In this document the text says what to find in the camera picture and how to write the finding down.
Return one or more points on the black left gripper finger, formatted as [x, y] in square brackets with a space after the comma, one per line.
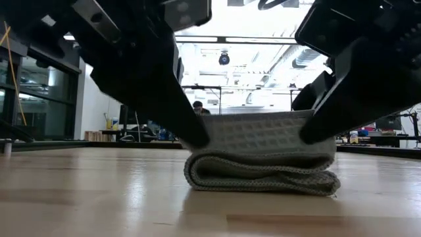
[181, 70]
[151, 85]

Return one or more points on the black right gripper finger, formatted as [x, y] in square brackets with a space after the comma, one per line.
[312, 95]
[355, 98]

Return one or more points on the grey waffle microfiber towel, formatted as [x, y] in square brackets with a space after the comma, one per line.
[260, 138]

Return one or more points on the blue box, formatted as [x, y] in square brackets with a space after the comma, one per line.
[363, 132]

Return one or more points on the black computer monitor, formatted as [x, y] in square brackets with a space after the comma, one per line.
[126, 114]
[389, 123]

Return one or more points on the white bottle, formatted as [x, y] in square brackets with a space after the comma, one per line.
[354, 137]

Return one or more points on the person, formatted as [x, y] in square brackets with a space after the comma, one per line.
[199, 108]

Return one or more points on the black ceiling spot lamp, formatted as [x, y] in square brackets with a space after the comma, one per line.
[224, 58]

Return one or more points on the yellow bottle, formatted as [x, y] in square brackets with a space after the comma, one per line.
[108, 123]

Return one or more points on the wooden crates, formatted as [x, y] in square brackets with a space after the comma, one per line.
[98, 136]

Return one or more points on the long ceiling light strip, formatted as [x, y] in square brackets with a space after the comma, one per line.
[246, 39]

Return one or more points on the black metal station frame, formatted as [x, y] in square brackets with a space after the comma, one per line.
[291, 98]
[219, 98]

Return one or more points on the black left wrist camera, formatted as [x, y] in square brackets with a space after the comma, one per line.
[187, 14]

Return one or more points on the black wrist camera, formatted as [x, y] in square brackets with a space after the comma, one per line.
[329, 29]
[187, 14]

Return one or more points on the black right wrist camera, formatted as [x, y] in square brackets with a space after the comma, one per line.
[329, 29]

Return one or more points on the black aluminium table frame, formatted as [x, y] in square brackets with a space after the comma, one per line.
[49, 144]

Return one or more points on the white post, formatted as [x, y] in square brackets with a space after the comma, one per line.
[8, 148]

